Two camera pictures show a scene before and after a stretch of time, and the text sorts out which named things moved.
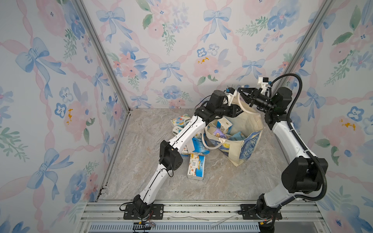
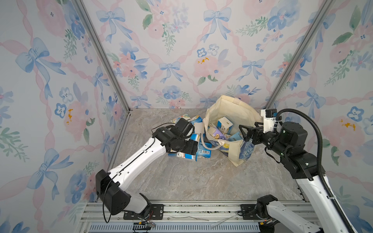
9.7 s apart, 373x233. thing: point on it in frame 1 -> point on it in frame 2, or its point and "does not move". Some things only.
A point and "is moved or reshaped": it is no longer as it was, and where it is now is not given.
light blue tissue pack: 239,136 does not move
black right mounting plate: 249,212 does not move
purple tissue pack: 219,133 does not move
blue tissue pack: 198,145 is moved or reshaped
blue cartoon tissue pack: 195,169 is moved or reshaped
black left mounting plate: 131,213 does not move
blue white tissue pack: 225,125 does not move
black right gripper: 252,98 -> 258,130
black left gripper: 233,111 -> 193,147
